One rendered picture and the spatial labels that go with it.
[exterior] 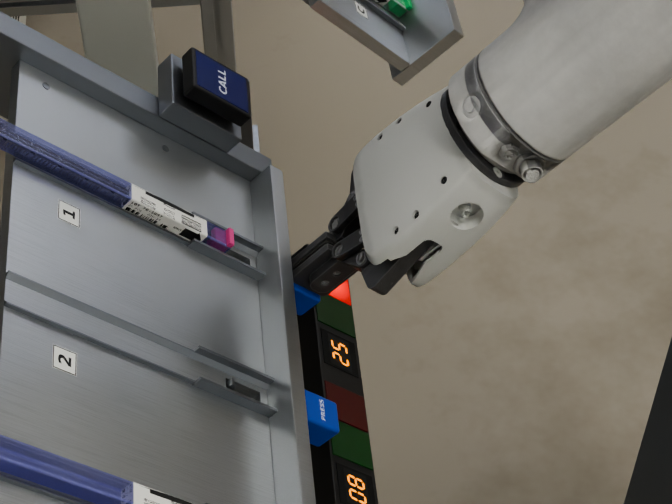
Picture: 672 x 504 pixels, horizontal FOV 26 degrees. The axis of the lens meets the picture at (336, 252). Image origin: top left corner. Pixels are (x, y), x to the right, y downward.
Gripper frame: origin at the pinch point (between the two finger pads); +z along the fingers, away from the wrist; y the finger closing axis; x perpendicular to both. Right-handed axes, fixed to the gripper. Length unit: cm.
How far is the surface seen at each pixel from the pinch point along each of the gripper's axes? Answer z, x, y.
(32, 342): 2.8, 20.7, -13.9
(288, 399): 1.0, 3.6, -12.0
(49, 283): 2.8, 19.8, -9.2
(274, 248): 1.0, 3.6, 0.3
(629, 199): 21, -84, 68
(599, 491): 31, -73, 23
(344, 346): 3.8, -4.9, -2.4
